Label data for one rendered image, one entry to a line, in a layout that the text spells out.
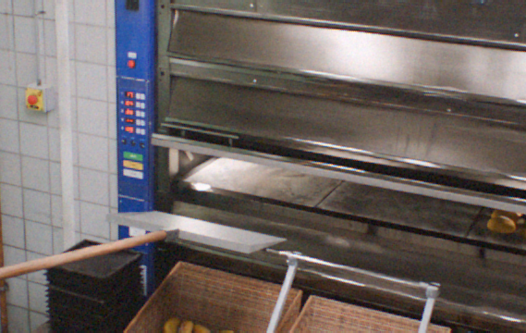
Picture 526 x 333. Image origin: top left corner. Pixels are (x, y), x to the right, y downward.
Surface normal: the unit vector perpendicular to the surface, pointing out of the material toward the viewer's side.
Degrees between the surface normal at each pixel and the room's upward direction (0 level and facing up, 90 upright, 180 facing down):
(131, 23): 90
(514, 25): 90
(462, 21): 90
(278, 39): 70
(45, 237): 90
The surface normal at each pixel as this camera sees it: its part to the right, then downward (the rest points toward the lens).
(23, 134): -0.41, 0.29
